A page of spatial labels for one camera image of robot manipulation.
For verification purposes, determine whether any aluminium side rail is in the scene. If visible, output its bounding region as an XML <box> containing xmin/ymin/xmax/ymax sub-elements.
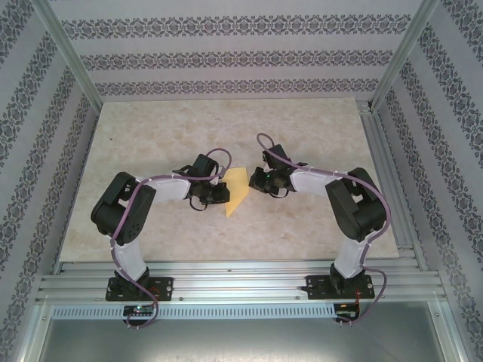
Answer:
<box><xmin>356</xmin><ymin>100</ymin><xmax>429</xmax><ymax>271</ymax></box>

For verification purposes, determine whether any slotted grey cable duct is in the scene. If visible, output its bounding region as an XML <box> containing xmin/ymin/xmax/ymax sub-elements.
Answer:
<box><xmin>51</xmin><ymin>303</ymin><xmax>339</xmax><ymax>320</ymax></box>

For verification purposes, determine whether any grey metal sheet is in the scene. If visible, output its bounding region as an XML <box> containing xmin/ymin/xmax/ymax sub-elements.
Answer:
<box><xmin>37</xmin><ymin>316</ymin><xmax>457</xmax><ymax>362</ymax></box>

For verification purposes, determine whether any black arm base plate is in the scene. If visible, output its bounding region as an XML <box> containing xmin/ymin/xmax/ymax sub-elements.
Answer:
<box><xmin>106</xmin><ymin>277</ymin><xmax>174</xmax><ymax>302</ymax></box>
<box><xmin>306</xmin><ymin>274</ymin><xmax>374</xmax><ymax>301</ymax></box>

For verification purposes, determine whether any purple cable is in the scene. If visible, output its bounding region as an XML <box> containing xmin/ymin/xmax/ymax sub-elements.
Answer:
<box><xmin>256</xmin><ymin>132</ymin><xmax>390</xmax><ymax>327</ymax></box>
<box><xmin>110</xmin><ymin>147</ymin><xmax>232</xmax><ymax>332</ymax></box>

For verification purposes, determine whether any long aluminium mounting rail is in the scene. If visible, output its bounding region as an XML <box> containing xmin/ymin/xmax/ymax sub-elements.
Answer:
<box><xmin>34</xmin><ymin>259</ymin><xmax>450</xmax><ymax>305</ymax></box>

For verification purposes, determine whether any yellow cloth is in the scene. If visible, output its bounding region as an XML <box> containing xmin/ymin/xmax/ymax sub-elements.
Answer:
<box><xmin>224</xmin><ymin>167</ymin><xmax>252</xmax><ymax>219</ymax></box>

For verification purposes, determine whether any small circuit board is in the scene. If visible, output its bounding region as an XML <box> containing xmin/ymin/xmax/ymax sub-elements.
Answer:
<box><xmin>123</xmin><ymin>305</ymin><xmax>155</xmax><ymax>317</ymax></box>
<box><xmin>334</xmin><ymin>302</ymin><xmax>359</xmax><ymax>320</ymax></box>

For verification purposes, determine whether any aluminium frame post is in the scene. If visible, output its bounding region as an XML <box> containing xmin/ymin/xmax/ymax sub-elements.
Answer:
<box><xmin>31</xmin><ymin>0</ymin><xmax>105</xmax><ymax>111</ymax></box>
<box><xmin>369</xmin><ymin>0</ymin><xmax>441</xmax><ymax>112</ymax></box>

